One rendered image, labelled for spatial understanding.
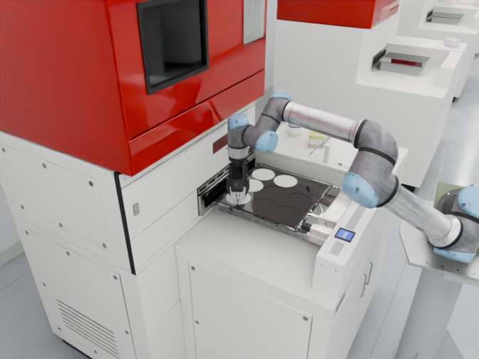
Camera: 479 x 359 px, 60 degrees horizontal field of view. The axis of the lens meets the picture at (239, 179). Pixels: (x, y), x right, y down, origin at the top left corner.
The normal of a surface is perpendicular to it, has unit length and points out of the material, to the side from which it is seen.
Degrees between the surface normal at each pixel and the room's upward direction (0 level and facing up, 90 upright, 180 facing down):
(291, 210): 0
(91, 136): 90
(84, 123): 90
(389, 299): 0
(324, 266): 90
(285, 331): 90
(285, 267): 0
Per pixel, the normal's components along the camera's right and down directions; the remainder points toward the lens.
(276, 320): -0.51, 0.44
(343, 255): 0.00, -0.86
